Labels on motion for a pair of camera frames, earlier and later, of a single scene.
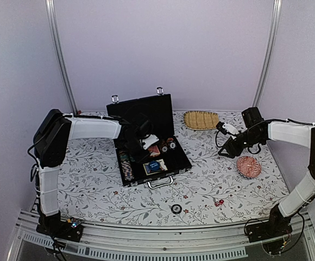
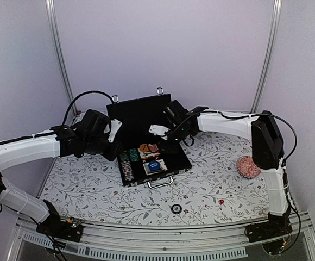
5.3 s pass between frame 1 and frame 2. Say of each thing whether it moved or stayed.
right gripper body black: moved
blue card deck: stayed
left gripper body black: moved
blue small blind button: stayed
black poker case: stayed
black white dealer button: stayed
